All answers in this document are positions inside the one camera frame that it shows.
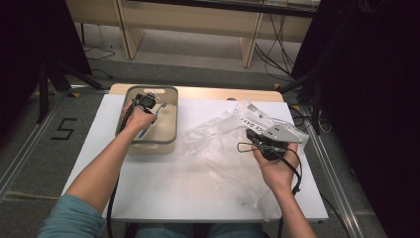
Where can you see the black curtain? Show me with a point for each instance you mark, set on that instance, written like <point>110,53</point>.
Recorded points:
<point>29,43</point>
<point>373,99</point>

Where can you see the black metal stand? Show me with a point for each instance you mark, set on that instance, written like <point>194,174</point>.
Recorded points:
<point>43,92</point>
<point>317,95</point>

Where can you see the person's right hand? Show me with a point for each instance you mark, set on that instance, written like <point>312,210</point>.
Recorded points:
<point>279,173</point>

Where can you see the clear plastic bag yellow face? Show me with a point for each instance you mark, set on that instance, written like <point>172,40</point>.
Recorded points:
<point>214,145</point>

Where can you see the aluminium floor rail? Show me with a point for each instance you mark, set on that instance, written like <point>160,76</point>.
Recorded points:
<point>333,185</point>
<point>20,158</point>

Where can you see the white board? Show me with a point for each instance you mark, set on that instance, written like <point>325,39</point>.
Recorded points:
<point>158,185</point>

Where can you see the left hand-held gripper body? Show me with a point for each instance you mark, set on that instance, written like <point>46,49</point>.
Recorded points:
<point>145,100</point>

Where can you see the beige bin with grey rim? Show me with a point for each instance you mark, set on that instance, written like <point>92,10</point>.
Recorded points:
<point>165,132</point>

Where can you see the person's left hand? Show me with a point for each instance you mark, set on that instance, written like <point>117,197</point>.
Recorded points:
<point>137,120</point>

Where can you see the wooden table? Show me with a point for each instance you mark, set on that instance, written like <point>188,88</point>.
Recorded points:
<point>204,92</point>

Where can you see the beige wooden desk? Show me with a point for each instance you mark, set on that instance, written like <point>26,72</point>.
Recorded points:
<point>185,20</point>

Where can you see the blue toothbrush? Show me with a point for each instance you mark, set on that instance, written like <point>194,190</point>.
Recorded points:
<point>160,109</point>

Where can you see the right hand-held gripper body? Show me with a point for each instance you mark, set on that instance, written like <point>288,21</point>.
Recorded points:
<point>280,135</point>

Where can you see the teal sleeve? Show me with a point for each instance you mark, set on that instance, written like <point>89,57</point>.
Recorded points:
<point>72,218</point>

